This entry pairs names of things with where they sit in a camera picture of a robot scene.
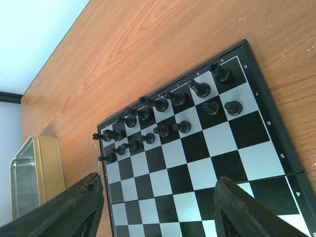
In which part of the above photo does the black chess rook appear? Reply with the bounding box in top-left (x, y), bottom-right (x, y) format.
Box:
top-left (210, 63), bottom-right (232, 83)

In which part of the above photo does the silver metal tin lid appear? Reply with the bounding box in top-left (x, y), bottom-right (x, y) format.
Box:
top-left (10, 136), bottom-right (66, 220)

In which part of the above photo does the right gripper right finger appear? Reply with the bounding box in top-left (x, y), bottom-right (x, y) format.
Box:
top-left (214, 176), bottom-right (306, 237)

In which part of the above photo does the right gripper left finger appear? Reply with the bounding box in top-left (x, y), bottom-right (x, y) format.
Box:
top-left (0, 172), bottom-right (104, 237)

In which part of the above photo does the black magnetic chess board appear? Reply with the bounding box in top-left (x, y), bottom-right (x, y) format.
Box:
top-left (93, 39), bottom-right (316, 237)

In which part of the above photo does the black aluminium frame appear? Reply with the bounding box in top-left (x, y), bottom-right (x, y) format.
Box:
top-left (0, 91), bottom-right (23, 104)

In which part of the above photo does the black chess knight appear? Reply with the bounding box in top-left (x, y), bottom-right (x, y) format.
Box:
top-left (188, 79), bottom-right (211, 98)

